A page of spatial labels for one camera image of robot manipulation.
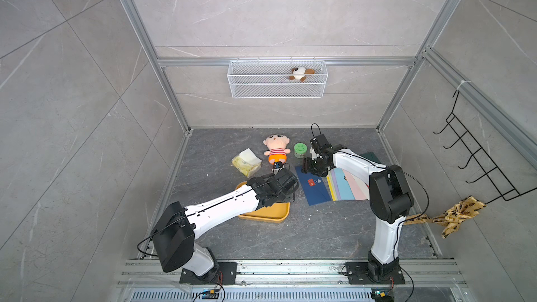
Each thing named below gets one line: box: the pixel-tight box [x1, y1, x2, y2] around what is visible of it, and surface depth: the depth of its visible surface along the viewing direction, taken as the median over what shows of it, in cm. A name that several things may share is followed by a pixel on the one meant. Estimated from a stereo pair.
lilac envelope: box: [330, 169, 342, 201], surface depth 97 cm
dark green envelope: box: [360, 151, 383, 164], surface depth 110 cm
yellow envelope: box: [325, 174, 337, 202], surface depth 97 cm
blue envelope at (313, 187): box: [294, 165, 333, 207], surface depth 97 cm
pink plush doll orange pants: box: [262, 133, 291, 165], surface depth 106 cm
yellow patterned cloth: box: [403, 195, 487, 240], surface depth 69 cm
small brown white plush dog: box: [285, 67, 316, 83], surface depth 90 cm
